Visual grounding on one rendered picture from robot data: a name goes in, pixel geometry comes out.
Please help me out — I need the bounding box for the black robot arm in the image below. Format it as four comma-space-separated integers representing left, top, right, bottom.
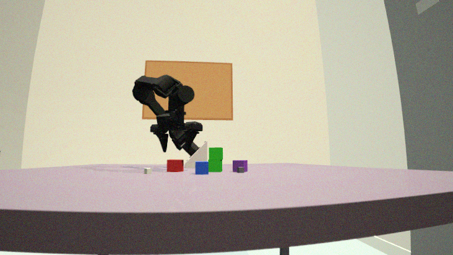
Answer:
132, 75, 200, 158

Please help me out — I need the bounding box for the purple cube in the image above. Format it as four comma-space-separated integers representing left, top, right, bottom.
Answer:
233, 160, 248, 173

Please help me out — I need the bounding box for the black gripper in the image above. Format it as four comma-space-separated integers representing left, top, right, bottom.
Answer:
150, 106, 202, 152

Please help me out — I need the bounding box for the red block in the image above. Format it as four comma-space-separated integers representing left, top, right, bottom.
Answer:
166, 159, 184, 172

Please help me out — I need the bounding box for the blue block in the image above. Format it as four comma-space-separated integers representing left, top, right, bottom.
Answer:
195, 162, 209, 175

